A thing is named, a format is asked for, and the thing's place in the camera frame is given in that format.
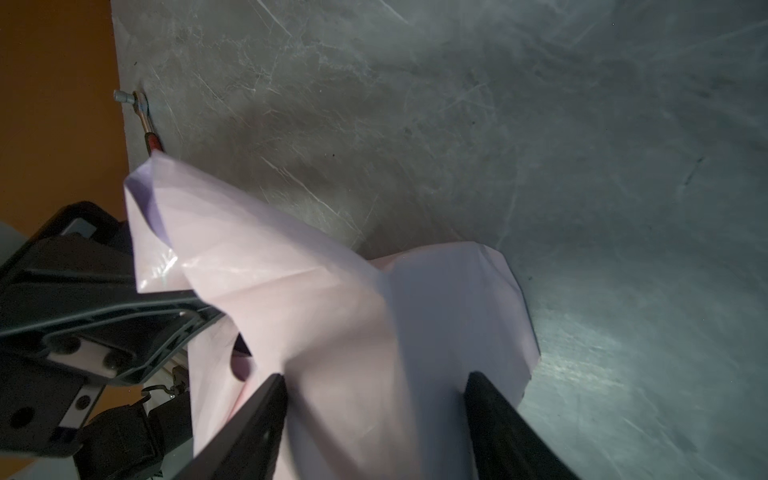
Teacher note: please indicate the red handled ratchet tool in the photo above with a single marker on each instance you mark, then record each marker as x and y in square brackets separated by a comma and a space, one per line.
[138, 101]

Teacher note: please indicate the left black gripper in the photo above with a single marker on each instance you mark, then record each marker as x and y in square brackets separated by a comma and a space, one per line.
[61, 349]

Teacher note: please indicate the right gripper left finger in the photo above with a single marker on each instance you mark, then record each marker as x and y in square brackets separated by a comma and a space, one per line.
[247, 447]

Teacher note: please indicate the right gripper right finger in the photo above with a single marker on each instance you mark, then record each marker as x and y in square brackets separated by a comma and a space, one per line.
[504, 446]

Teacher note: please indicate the pink wrapping paper sheet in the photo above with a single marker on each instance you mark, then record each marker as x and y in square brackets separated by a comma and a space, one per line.
[375, 354]

